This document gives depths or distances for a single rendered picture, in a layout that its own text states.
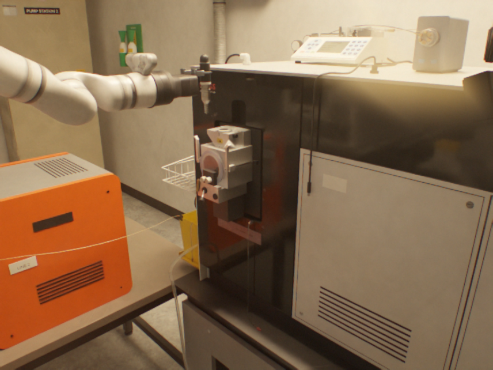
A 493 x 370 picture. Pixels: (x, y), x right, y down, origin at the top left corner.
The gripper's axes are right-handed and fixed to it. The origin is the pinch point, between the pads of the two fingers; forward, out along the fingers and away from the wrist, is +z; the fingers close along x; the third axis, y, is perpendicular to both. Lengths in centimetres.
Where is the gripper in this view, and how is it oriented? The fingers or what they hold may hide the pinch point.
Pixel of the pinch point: (207, 72)
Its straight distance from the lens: 99.5
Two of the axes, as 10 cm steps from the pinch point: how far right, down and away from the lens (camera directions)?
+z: 6.6, -2.6, 7.0
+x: 7.5, 2.3, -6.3
